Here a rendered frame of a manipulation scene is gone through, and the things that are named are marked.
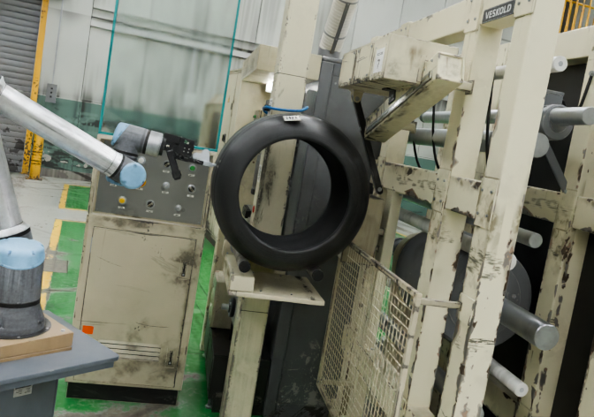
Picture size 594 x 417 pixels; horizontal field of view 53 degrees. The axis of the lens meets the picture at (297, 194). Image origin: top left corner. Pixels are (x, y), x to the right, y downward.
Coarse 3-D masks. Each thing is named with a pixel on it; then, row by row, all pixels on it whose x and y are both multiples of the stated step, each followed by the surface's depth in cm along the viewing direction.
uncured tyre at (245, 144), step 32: (256, 128) 214; (288, 128) 213; (320, 128) 216; (224, 160) 214; (352, 160) 219; (224, 192) 212; (352, 192) 220; (224, 224) 216; (320, 224) 249; (352, 224) 222; (256, 256) 218; (288, 256) 219; (320, 256) 221
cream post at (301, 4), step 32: (288, 0) 248; (288, 32) 248; (288, 64) 249; (288, 96) 251; (288, 160) 254; (256, 192) 259; (256, 224) 255; (256, 320) 261; (256, 352) 262; (224, 416) 263
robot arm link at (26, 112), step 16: (0, 80) 177; (0, 96) 177; (16, 96) 180; (0, 112) 180; (16, 112) 180; (32, 112) 182; (48, 112) 186; (32, 128) 184; (48, 128) 185; (64, 128) 188; (64, 144) 189; (80, 144) 191; (96, 144) 194; (96, 160) 195; (112, 160) 197; (128, 160) 201; (112, 176) 199; (128, 176) 199; (144, 176) 202
